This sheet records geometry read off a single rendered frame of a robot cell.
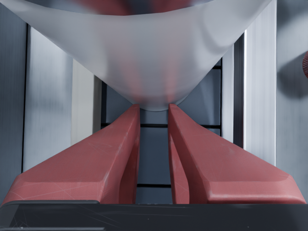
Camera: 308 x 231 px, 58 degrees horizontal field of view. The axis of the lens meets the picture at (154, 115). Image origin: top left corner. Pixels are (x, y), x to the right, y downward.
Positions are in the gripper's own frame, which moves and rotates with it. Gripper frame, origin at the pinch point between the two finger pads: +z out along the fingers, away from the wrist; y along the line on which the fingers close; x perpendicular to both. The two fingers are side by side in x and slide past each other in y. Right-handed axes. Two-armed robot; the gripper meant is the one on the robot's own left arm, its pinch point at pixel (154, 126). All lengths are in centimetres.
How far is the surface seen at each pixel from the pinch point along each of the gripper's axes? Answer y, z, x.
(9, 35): 10.7, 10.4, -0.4
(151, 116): 0.1, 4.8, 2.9
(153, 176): 0.0, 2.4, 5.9
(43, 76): 9.3, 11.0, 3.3
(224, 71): -4.6, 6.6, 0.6
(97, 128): 3.2, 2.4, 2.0
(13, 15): 10.7, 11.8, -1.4
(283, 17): -10.7, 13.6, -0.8
